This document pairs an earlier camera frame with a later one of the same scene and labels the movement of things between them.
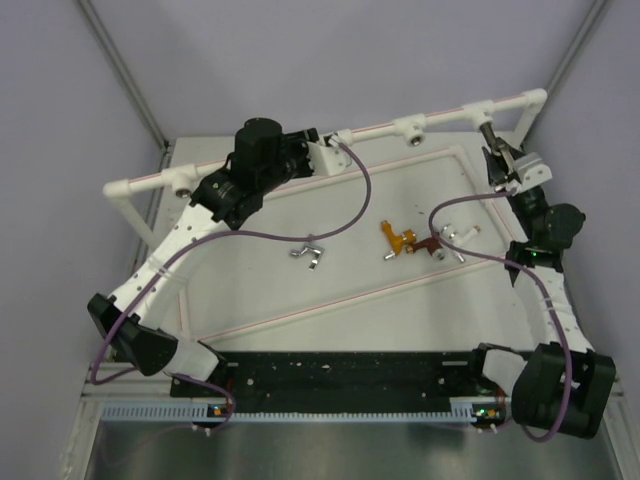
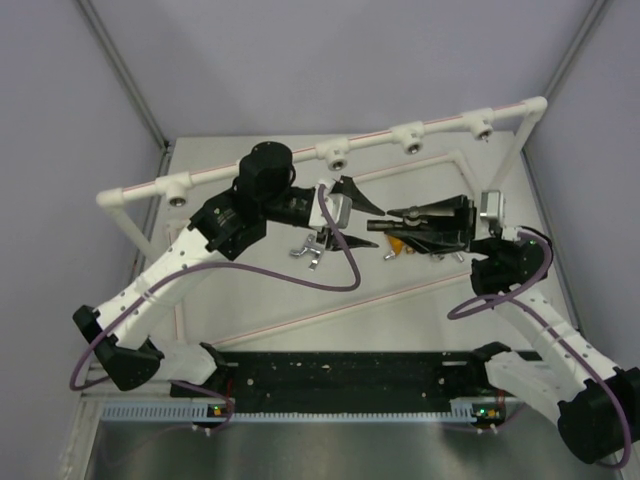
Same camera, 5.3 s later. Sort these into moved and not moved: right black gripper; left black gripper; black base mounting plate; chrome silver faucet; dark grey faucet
Moved: right black gripper; left black gripper; dark grey faucet
Not moved: black base mounting plate; chrome silver faucet
